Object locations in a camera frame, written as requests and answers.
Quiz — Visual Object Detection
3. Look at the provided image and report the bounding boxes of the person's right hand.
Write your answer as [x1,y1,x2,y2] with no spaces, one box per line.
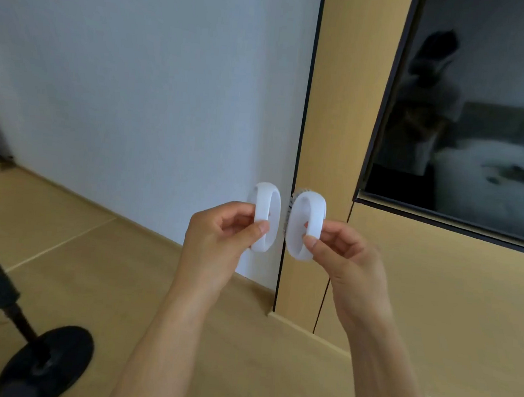
[295,218,400,329]

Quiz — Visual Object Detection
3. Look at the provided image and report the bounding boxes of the person's left hand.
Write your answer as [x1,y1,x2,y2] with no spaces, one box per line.
[176,197,272,297]

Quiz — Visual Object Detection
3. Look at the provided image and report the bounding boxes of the white brush grey bristles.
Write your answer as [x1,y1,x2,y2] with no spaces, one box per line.
[242,180,284,255]
[282,187,329,263]

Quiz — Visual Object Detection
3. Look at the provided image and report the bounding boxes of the person's left forearm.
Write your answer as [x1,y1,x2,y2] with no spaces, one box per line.
[105,270,228,397]

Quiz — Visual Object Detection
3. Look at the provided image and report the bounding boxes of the person's right forearm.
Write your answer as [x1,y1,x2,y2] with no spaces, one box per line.
[338,304,447,397]

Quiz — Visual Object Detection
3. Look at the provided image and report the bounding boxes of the black standing fan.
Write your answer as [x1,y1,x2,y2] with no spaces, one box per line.
[0,178,109,397]

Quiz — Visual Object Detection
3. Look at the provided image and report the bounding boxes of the thin black television cable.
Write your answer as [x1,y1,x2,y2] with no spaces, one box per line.
[312,210,352,337]

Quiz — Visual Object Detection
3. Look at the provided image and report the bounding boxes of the wooden television wall panel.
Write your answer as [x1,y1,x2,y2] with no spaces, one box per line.
[265,0,524,397]

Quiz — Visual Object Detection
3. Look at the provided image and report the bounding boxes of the black wall television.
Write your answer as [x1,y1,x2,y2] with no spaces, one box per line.
[349,0,524,256]

